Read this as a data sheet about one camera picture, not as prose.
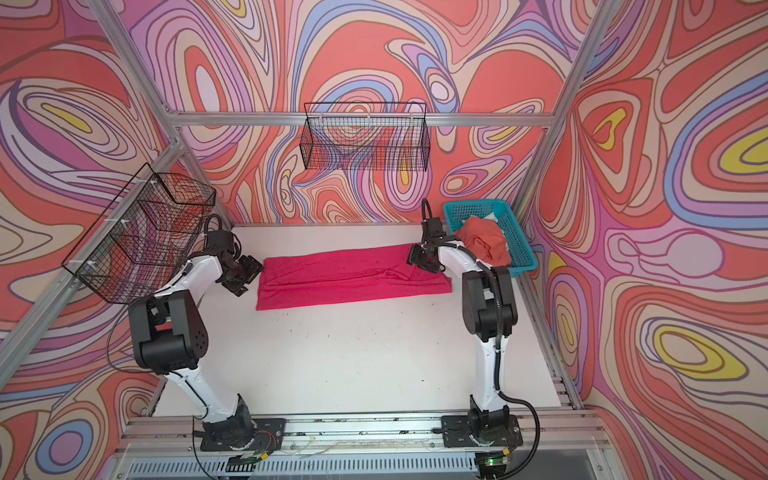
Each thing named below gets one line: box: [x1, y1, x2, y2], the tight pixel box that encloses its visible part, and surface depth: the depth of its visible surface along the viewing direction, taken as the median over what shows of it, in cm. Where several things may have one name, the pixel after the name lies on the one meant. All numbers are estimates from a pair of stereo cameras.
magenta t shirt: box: [256, 245, 454, 311], surface depth 104 cm
